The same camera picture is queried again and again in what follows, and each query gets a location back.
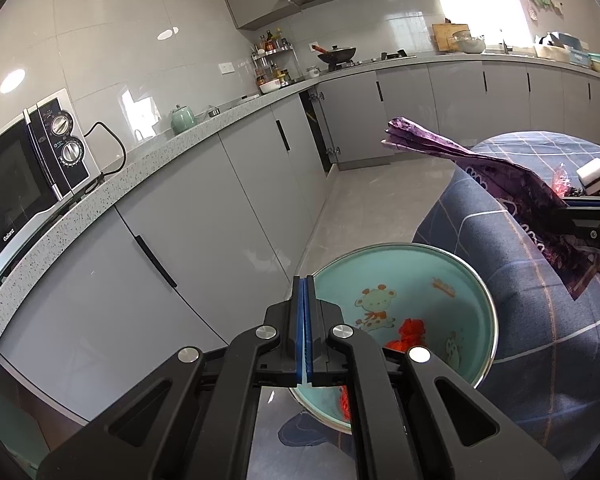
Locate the bright kitchen window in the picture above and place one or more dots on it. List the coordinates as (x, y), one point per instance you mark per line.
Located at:
(480, 0)

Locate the pink plastic wrapper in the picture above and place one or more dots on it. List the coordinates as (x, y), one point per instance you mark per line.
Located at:
(561, 180)

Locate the metal faucet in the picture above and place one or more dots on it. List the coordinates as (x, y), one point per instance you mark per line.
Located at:
(505, 45)

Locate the wooden cutting board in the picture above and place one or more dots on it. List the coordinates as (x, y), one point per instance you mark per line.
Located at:
(442, 35)

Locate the wall hook rack with cloths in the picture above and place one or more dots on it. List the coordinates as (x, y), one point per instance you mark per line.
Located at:
(542, 1)

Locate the grey mixing bowl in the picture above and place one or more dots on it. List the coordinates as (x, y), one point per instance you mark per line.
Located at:
(470, 45)

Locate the white basin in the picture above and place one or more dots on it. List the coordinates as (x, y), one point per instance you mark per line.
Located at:
(550, 52)

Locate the purple printed plastic wrapper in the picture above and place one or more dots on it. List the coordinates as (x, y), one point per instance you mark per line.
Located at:
(505, 175)

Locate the green ceramic jar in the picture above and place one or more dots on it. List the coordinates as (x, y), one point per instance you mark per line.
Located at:
(183, 120)

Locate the red plastic bag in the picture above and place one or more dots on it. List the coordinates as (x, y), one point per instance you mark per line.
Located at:
(407, 335)

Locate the black and silver microwave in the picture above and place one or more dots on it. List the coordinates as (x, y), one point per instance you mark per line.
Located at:
(10, 175)

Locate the metal spice rack with bottles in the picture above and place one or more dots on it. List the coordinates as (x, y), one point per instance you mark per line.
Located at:
(275, 50)

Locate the white printed paper container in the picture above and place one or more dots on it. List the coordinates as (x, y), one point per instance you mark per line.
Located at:
(592, 172)

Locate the blue plaid tablecloth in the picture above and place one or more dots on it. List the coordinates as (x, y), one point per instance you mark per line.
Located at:
(530, 335)

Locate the black gas stove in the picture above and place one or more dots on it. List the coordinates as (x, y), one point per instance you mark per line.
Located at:
(395, 55)

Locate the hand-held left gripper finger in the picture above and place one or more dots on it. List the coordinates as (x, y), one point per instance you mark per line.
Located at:
(311, 330)
(300, 330)

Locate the grey kitchen counter cabinets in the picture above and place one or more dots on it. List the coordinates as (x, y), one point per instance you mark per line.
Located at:
(205, 210)

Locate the white bowl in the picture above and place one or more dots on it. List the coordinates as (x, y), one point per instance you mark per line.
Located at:
(270, 86)

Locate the light blue dish rack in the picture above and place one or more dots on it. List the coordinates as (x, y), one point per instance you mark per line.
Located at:
(577, 55)

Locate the teal cartoon print bin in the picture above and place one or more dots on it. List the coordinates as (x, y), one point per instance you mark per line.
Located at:
(430, 280)

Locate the small metal cup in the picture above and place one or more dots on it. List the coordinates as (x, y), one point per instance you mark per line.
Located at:
(214, 111)

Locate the black wok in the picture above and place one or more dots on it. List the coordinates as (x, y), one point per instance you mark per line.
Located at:
(337, 54)

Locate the teal basin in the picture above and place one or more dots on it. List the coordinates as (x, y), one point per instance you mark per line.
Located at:
(599, 62)

